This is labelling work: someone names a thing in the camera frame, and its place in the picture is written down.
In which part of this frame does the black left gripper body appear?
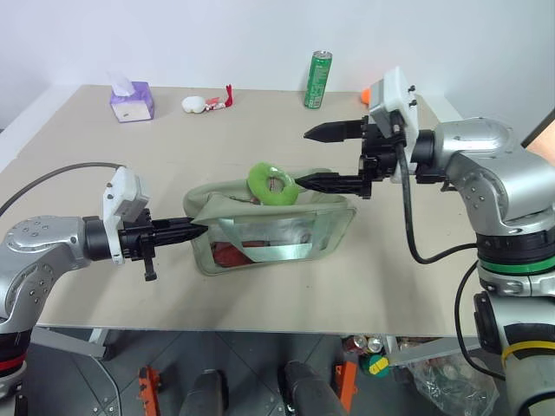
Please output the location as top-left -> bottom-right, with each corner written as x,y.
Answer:
115,207 -> 171,283

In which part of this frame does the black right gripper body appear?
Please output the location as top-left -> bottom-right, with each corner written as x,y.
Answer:
357,114 -> 409,185

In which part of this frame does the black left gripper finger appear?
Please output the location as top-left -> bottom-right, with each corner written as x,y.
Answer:
151,226 -> 209,246
152,218 -> 197,231

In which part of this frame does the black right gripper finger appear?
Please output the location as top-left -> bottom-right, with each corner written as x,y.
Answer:
303,120 -> 370,145
296,172 -> 375,200

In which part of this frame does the green plush ring keychain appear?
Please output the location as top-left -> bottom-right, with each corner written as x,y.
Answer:
246,161 -> 302,207

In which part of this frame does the green clear-window zip pouch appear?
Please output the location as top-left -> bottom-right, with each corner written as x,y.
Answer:
181,168 -> 358,276

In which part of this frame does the small white plush toy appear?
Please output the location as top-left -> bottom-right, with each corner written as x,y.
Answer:
181,95 -> 207,115

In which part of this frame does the green drink can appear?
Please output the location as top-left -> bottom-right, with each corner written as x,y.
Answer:
304,50 -> 334,110

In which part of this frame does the red and white toy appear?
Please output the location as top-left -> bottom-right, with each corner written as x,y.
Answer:
203,84 -> 236,114

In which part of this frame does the purple tissue box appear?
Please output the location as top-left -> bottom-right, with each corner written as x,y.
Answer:
108,71 -> 156,124

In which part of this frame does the orange clamp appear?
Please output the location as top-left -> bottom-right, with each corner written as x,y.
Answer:
334,361 -> 360,413
137,365 -> 165,416

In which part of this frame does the dark rounded shape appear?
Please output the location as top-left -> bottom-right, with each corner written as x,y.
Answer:
179,368 -> 232,416
283,360 -> 349,416

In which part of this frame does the peach panel with dark edge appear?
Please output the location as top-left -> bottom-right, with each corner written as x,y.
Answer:
521,107 -> 555,169

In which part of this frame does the green and yellow round toy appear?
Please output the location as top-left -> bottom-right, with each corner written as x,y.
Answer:
362,353 -> 389,378

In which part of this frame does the clear plastic bag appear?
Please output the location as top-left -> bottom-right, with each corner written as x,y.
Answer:
406,346 -> 500,416

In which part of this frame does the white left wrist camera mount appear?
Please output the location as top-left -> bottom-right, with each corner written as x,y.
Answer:
102,166 -> 151,265

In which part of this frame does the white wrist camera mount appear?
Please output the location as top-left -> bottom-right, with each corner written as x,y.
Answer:
102,166 -> 151,265
368,66 -> 420,184

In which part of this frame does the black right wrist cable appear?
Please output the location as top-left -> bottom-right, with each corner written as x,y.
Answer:
391,112 -> 480,265

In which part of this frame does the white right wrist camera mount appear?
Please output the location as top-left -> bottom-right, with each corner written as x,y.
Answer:
368,66 -> 420,184

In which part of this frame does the grey left arm cable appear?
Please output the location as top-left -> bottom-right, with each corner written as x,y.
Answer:
0,162 -> 132,218

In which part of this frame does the grey metal table frame bar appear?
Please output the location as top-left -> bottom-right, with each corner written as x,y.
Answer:
387,335 -> 461,366
30,326 -> 109,361

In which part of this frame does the grey metal base plate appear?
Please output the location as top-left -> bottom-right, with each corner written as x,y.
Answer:
16,353 -> 127,416

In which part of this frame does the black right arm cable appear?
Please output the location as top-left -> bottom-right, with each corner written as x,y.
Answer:
454,262 -> 509,383

